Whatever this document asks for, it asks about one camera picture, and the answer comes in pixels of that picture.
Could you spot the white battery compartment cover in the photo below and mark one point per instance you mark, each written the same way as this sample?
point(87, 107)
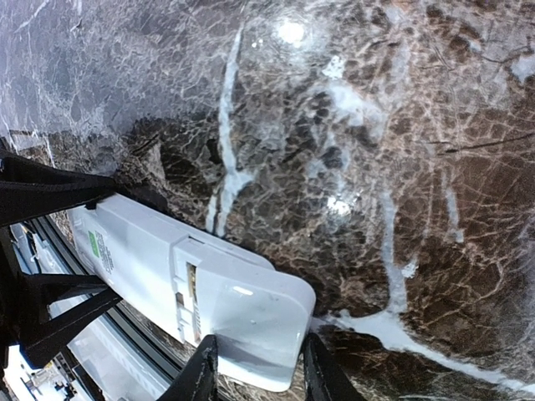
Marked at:
point(259, 317)

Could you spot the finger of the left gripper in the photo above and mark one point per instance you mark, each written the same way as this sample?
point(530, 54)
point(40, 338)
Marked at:
point(55, 308)
point(30, 189)

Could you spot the white slotted cable duct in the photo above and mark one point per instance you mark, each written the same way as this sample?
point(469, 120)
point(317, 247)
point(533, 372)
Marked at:
point(118, 375)

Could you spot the white remote control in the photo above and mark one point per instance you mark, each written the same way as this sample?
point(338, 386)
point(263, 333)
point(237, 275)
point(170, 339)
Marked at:
point(142, 254)

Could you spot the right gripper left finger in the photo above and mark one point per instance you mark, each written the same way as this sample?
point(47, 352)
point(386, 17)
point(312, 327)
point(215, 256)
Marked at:
point(198, 379)

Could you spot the black front table rail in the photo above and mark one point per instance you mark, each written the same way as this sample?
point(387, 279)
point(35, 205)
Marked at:
point(124, 326)

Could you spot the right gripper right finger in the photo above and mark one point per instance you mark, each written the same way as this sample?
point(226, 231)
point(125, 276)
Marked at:
point(324, 379)

